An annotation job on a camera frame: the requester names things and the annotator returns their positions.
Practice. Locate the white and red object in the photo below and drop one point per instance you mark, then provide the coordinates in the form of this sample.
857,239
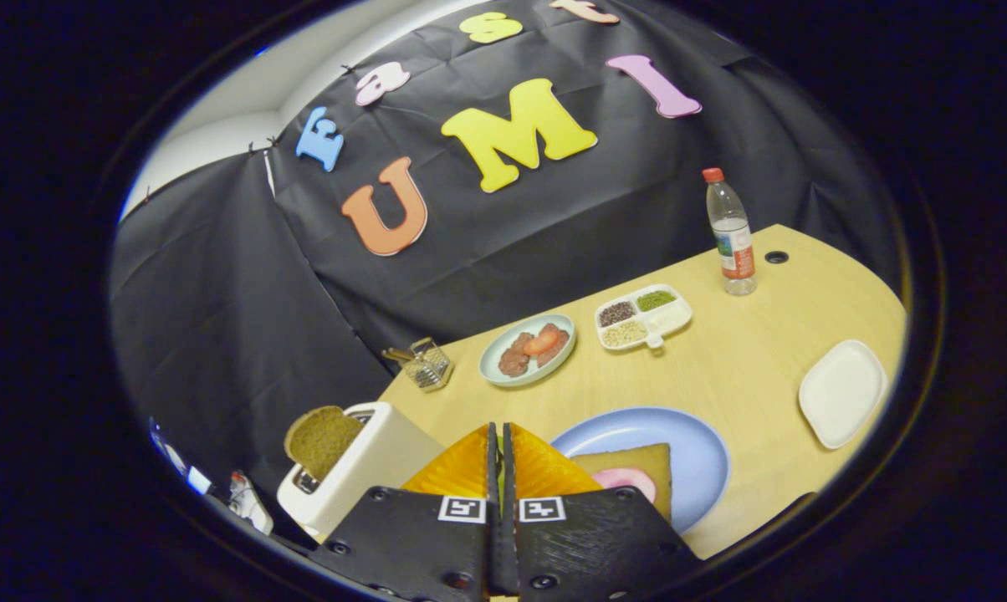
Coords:
248,502

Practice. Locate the pink ham slice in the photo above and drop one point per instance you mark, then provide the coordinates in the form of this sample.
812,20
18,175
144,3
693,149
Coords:
625,481

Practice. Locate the brown meat slices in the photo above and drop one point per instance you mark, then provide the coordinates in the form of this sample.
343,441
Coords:
513,361

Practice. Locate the red tomato slice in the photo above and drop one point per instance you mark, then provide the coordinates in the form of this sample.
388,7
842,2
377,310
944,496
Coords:
541,343

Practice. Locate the blue plate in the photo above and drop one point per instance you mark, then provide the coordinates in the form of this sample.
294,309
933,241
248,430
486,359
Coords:
687,451

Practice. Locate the pale green plate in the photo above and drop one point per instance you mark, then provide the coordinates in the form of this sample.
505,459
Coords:
503,343

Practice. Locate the brown bread slice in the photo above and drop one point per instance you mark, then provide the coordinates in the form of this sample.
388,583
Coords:
324,439

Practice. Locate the white divided seasoning tray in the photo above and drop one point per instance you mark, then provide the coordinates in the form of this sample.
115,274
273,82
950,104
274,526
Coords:
671,318

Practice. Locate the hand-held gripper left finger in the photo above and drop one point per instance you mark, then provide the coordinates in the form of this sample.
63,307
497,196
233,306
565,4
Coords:
411,543

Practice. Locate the white square plate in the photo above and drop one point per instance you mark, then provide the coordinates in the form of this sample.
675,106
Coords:
842,393

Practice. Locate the clear water bottle red cap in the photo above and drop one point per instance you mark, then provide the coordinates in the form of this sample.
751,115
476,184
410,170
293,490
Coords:
733,242

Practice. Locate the black desk grommet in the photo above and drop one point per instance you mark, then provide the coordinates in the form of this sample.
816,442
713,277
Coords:
776,257

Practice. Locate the white toaster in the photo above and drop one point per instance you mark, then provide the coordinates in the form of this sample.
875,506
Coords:
386,460

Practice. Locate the toast slice with ham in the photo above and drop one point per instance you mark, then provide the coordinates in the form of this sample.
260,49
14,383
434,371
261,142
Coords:
637,460

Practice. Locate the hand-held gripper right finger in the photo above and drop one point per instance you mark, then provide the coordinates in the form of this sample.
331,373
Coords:
595,543

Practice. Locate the black backdrop cloth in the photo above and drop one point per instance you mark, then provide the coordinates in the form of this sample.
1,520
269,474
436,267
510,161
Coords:
244,318

